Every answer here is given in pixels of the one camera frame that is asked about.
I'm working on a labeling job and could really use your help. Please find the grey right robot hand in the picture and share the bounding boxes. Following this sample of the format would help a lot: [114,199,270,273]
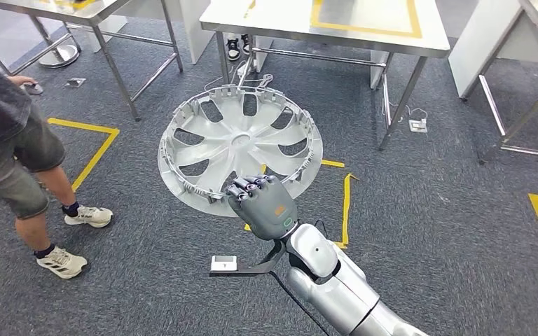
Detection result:
[224,175,299,242]

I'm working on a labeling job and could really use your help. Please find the silver plastic hubcap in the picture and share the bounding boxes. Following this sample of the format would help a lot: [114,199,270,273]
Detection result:
[157,85,324,218]

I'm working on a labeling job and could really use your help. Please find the person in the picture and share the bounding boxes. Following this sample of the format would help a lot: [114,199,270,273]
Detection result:
[226,33,254,62]
[0,52,114,281]

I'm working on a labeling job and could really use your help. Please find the chrome stanchion with base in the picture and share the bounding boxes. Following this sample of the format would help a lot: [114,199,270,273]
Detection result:
[27,13,81,69]

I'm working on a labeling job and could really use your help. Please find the white cabinet panel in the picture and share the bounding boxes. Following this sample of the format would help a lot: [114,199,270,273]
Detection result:
[447,0,527,99]

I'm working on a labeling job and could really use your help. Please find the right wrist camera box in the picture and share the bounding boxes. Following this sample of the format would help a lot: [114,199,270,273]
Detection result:
[209,240,287,278]

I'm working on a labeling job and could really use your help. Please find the black camera cable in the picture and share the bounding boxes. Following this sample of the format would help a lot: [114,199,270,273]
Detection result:
[268,271,330,336]

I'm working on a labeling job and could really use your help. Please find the tangled white floor cables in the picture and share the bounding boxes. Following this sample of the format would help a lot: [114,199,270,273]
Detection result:
[202,60,275,94]

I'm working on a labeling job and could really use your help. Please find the white adapter cable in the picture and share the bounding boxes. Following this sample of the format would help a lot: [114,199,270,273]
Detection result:
[382,99,430,123]

